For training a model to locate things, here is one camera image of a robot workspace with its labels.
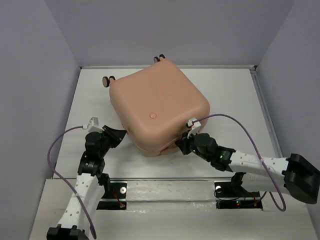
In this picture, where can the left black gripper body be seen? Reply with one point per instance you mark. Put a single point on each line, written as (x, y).
(105, 145)

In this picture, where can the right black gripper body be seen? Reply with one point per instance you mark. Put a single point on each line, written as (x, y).
(194, 149)

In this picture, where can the pink hard-shell suitcase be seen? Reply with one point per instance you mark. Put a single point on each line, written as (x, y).
(155, 104)

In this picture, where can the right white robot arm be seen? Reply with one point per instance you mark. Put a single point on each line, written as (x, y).
(294, 175)

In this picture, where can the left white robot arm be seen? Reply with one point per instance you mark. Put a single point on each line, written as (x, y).
(91, 184)

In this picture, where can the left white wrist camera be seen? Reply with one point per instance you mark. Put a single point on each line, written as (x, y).
(93, 125)

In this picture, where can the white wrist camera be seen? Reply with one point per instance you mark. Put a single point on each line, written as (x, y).
(93, 125)
(193, 126)

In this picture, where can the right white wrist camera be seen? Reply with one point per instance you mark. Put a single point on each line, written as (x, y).
(193, 126)

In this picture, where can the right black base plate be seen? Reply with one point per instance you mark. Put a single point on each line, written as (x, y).
(229, 198)

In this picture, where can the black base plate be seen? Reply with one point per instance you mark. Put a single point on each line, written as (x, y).
(115, 198)
(229, 198)

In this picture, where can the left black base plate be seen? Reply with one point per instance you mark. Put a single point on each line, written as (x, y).
(115, 198)

